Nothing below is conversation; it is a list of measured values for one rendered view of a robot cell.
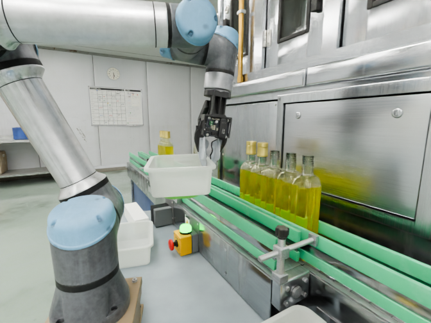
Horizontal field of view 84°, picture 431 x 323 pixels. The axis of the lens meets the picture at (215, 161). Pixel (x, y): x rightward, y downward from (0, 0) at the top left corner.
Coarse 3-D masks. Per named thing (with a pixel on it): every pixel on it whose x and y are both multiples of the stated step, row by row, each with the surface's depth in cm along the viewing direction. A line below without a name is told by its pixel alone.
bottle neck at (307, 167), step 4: (304, 156) 60; (308, 156) 60; (312, 156) 60; (304, 160) 60; (308, 160) 60; (312, 160) 60; (304, 164) 60; (308, 164) 60; (312, 164) 60; (304, 168) 61; (308, 168) 60; (312, 168) 60; (304, 172) 61; (308, 172) 60; (312, 172) 61
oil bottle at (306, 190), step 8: (296, 176) 62; (304, 176) 60; (312, 176) 60; (296, 184) 61; (304, 184) 59; (312, 184) 59; (320, 184) 61; (296, 192) 62; (304, 192) 60; (312, 192) 60; (320, 192) 61; (296, 200) 62; (304, 200) 60; (312, 200) 60; (320, 200) 62; (296, 208) 62; (304, 208) 60; (312, 208) 60; (296, 216) 62; (304, 216) 60; (312, 216) 61; (304, 224) 60; (312, 224) 61
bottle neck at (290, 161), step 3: (288, 153) 65; (291, 153) 67; (294, 153) 65; (288, 156) 65; (291, 156) 65; (294, 156) 65; (285, 159) 67; (288, 159) 65; (291, 159) 65; (294, 159) 65; (285, 162) 66; (288, 162) 65; (291, 162) 65; (294, 162) 65; (285, 165) 66; (288, 165) 65; (291, 165) 65; (294, 165) 65; (285, 168) 66; (288, 168) 66; (291, 168) 65; (294, 168) 65
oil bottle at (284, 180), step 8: (280, 176) 66; (288, 176) 64; (280, 184) 67; (288, 184) 64; (280, 192) 67; (288, 192) 64; (280, 200) 67; (288, 200) 65; (280, 208) 67; (288, 208) 65; (280, 216) 68; (288, 216) 65
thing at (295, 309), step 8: (280, 312) 49; (288, 312) 49; (296, 312) 50; (304, 312) 50; (312, 312) 49; (272, 320) 47; (280, 320) 48; (288, 320) 49; (296, 320) 50; (304, 320) 50; (312, 320) 48; (320, 320) 47
